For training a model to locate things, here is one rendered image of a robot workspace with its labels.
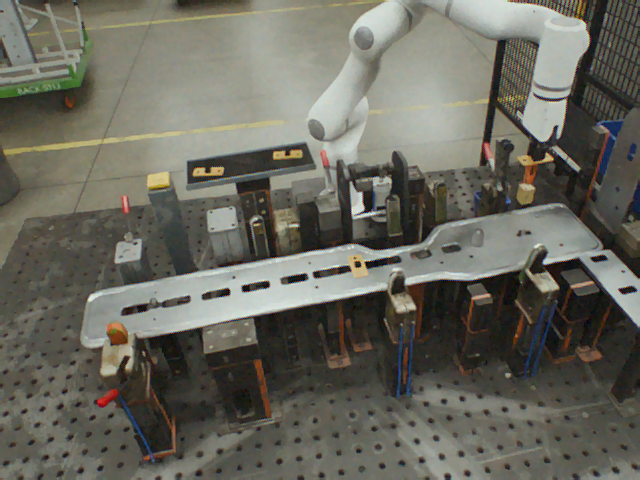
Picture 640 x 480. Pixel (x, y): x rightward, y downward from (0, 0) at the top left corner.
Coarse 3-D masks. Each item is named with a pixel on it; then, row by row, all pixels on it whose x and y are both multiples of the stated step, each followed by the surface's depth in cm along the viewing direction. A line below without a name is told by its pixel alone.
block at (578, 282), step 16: (576, 272) 139; (560, 288) 141; (576, 288) 135; (592, 288) 135; (560, 304) 142; (576, 304) 135; (592, 304) 137; (560, 320) 144; (576, 320) 140; (560, 336) 146; (576, 336) 146; (544, 352) 154; (560, 352) 149
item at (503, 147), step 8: (496, 144) 149; (504, 144) 147; (512, 144) 145; (496, 152) 150; (504, 152) 150; (496, 160) 150; (504, 160) 151; (496, 168) 151; (504, 168) 152; (496, 176) 152; (504, 176) 153; (496, 184) 153; (504, 184) 154; (496, 192) 155; (504, 192) 155
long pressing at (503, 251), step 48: (432, 240) 149; (528, 240) 147; (576, 240) 146; (144, 288) 140; (192, 288) 139; (240, 288) 138; (288, 288) 137; (336, 288) 136; (384, 288) 136; (96, 336) 128; (144, 336) 128
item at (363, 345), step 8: (360, 296) 148; (352, 304) 153; (360, 304) 150; (352, 312) 155; (360, 312) 152; (352, 320) 158; (360, 320) 154; (352, 328) 161; (360, 328) 156; (352, 336) 161; (360, 336) 158; (368, 336) 161; (360, 344) 159; (368, 344) 159
